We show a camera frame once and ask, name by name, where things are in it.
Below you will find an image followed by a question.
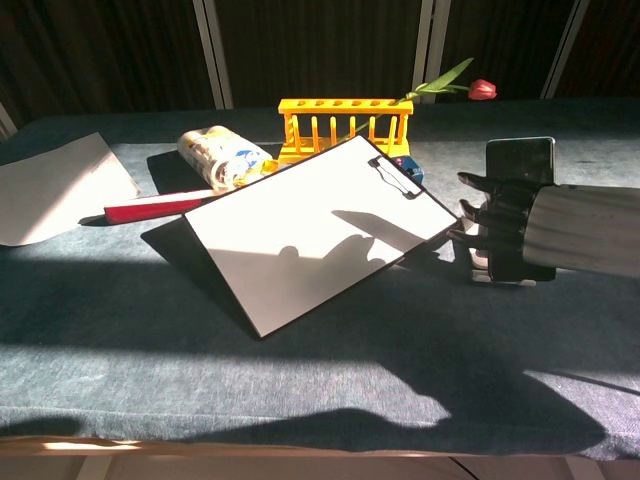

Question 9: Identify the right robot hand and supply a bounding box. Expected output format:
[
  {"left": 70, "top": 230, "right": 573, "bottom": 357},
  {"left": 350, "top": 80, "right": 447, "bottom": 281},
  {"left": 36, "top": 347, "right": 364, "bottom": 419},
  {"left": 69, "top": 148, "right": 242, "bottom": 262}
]
[{"left": 446, "top": 171, "right": 640, "bottom": 281}]

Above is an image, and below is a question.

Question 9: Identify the white phone stand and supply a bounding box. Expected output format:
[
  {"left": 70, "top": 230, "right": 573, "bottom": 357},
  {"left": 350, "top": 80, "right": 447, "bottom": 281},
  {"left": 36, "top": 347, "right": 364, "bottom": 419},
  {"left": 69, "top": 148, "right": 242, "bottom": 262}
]
[{"left": 460, "top": 207, "right": 540, "bottom": 290}]

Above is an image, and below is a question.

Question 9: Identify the red tulip flower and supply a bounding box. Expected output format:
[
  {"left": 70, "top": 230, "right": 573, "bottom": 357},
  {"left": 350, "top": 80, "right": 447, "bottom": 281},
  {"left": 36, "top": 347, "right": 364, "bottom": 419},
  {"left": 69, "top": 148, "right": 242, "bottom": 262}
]
[{"left": 367, "top": 57, "right": 498, "bottom": 132}]

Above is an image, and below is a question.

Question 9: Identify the small blue box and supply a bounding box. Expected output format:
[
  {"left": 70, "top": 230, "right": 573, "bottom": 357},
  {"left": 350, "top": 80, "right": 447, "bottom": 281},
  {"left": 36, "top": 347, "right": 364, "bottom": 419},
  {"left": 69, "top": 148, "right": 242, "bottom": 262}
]
[{"left": 392, "top": 155, "right": 426, "bottom": 184}]

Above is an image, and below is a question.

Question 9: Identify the black clipboard with white paper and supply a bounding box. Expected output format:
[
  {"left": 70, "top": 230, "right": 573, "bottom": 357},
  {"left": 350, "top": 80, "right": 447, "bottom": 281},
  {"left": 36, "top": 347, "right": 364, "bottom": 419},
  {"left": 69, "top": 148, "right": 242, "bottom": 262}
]
[{"left": 141, "top": 134, "right": 462, "bottom": 341}]

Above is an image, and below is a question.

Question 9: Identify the yellow test tube rack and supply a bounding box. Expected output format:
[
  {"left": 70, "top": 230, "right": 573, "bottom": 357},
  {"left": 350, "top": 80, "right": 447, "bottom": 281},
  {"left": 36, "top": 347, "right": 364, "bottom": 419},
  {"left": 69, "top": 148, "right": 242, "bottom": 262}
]
[{"left": 276, "top": 97, "right": 416, "bottom": 169}]

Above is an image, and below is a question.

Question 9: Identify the white yellow snack package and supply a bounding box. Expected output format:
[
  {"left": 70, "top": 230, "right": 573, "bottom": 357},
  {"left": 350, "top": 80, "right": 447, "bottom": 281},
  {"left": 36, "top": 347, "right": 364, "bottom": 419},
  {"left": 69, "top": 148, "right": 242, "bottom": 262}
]
[{"left": 176, "top": 124, "right": 275, "bottom": 194}]

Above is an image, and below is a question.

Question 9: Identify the blue grey table cloth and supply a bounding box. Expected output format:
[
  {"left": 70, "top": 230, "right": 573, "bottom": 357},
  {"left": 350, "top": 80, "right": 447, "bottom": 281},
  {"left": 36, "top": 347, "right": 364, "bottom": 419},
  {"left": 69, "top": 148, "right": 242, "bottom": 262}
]
[{"left": 0, "top": 97, "right": 640, "bottom": 461}]

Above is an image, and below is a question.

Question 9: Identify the white paper sheet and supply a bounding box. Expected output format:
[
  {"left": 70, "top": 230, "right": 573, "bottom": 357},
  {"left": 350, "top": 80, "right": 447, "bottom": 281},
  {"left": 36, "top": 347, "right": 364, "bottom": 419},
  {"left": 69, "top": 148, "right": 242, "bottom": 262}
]
[{"left": 0, "top": 132, "right": 144, "bottom": 247}]

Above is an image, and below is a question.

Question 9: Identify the white window post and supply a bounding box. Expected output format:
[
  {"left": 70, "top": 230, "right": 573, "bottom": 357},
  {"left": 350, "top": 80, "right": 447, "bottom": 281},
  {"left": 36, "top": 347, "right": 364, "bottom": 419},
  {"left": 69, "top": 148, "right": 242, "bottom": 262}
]
[
  {"left": 539, "top": 0, "right": 592, "bottom": 100},
  {"left": 192, "top": 0, "right": 235, "bottom": 110},
  {"left": 412, "top": 0, "right": 449, "bottom": 104},
  {"left": 0, "top": 102, "right": 19, "bottom": 142}
]

